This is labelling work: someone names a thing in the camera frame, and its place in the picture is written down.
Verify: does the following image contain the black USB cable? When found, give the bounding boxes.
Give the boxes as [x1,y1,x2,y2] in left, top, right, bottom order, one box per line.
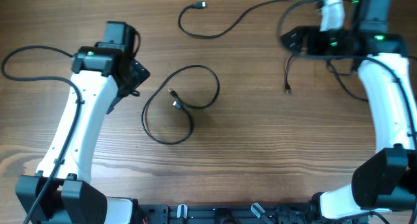
[177,0,326,40]
[141,64,220,145]
[283,53,371,104]

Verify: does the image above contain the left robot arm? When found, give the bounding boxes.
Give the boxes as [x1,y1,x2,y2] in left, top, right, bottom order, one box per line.
[16,21,150,223]

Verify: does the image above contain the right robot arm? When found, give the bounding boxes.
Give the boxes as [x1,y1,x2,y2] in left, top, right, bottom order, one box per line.
[280,0,416,221]

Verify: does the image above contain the right camera black cable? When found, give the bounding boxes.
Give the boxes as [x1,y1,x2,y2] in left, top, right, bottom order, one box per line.
[276,0,417,224]

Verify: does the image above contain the camera black cable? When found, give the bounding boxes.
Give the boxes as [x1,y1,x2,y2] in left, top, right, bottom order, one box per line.
[0,45,85,224]
[276,0,417,224]

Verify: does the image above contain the left camera black cable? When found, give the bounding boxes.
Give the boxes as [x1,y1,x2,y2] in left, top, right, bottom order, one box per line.
[0,45,85,224]

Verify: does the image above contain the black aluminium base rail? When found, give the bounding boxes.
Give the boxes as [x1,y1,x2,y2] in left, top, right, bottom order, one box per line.
[136,203,369,224]

